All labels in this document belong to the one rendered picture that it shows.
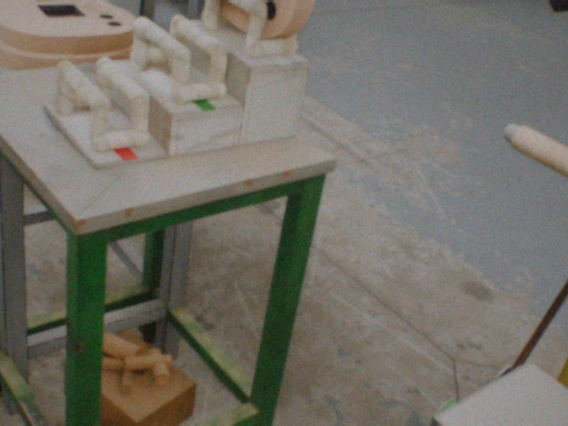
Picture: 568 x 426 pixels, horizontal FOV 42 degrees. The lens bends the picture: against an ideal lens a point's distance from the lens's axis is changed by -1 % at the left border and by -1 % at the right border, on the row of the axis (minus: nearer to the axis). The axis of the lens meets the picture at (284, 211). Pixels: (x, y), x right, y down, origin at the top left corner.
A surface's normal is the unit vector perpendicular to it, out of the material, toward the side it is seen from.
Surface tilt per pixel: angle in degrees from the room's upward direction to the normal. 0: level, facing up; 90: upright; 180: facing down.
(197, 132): 90
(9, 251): 90
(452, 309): 0
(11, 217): 90
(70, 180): 0
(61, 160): 0
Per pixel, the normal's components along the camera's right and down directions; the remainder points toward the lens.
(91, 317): 0.62, 0.49
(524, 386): 0.16, -0.85
